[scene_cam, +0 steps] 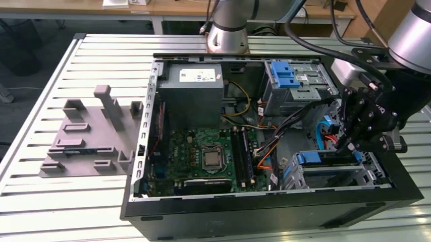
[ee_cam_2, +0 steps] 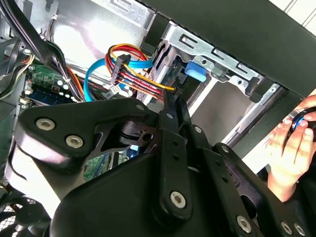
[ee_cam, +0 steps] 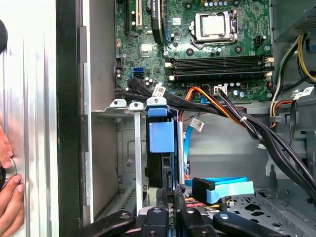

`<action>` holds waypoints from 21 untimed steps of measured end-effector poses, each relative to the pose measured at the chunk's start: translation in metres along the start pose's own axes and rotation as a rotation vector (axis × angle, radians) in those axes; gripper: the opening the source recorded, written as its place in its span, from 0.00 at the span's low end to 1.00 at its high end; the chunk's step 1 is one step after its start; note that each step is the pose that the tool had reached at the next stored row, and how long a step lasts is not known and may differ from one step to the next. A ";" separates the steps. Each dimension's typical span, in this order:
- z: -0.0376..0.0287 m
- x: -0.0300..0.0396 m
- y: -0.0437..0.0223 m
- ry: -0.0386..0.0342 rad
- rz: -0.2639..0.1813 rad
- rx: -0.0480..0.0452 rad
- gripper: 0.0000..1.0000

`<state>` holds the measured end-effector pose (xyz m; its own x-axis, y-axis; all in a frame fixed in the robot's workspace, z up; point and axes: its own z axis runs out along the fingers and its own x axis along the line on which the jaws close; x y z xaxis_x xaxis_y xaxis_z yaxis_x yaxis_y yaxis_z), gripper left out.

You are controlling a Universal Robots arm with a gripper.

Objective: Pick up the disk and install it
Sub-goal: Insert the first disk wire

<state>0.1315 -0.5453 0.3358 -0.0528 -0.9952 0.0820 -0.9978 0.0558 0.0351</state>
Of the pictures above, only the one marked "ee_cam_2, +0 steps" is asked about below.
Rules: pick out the person's hand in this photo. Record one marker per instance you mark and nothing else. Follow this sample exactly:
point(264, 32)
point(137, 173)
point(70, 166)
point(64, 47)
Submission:
point(286, 158)

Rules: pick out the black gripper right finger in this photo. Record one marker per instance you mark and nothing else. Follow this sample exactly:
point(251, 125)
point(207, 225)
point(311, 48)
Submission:
point(247, 192)

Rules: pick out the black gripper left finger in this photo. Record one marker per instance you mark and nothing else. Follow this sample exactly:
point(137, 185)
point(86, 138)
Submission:
point(74, 116)

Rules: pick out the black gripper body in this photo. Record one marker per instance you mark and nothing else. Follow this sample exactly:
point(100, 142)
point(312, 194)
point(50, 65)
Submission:
point(111, 209)

